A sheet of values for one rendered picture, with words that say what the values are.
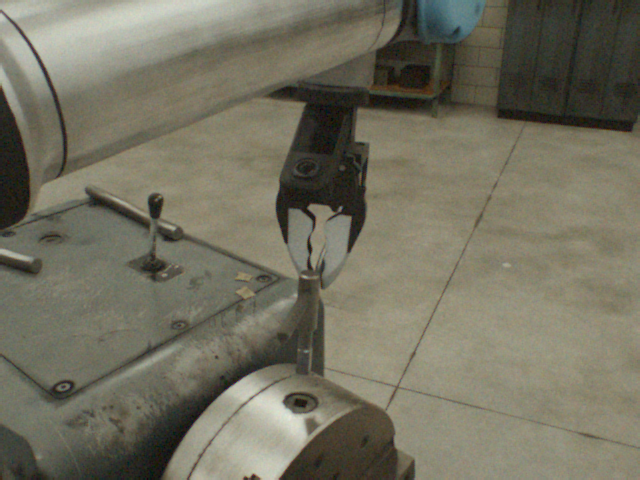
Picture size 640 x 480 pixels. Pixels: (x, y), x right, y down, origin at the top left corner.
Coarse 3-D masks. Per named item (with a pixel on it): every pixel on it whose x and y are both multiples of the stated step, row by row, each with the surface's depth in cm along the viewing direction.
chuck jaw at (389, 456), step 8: (392, 440) 82; (384, 448) 81; (392, 448) 81; (384, 456) 80; (392, 456) 79; (400, 456) 79; (408, 456) 79; (376, 464) 79; (384, 464) 79; (392, 464) 79; (400, 464) 78; (408, 464) 78; (368, 472) 78; (376, 472) 78; (384, 472) 78; (392, 472) 78; (400, 472) 77; (408, 472) 79
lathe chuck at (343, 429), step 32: (288, 384) 74; (320, 384) 76; (256, 416) 69; (288, 416) 69; (320, 416) 69; (352, 416) 72; (384, 416) 78; (224, 448) 67; (256, 448) 66; (288, 448) 65; (320, 448) 68; (352, 448) 74
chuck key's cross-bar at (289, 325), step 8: (320, 256) 72; (320, 264) 71; (320, 272) 70; (320, 280) 69; (304, 296) 63; (296, 304) 62; (304, 304) 62; (296, 312) 60; (288, 320) 58; (296, 320) 59; (280, 328) 57; (288, 328) 57; (280, 336) 57; (288, 336) 57
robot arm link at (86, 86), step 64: (0, 0) 25; (64, 0) 25; (128, 0) 27; (192, 0) 29; (256, 0) 31; (320, 0) 34; (384, 0) 38; (448, 0) 40; (0, 64) 22; (64, 64) 24; (128, 64) 26; (192, 64) 28; (256, 64) 32; (320, 64) 37; (0, 128) 22; (64, 128) 25; (128, 128) 27; (0, 192) 23
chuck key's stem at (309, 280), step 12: (300, 276) 65; (312, 276) 64; (300, 288) 65; (312, 288) 65; (312, 300) 65; (312, 312) 66; (300, 324) 66; (312, 324) 66; (300, 336) 67; (300, 348) 68; (300, 360) 68; (300, 372) 69
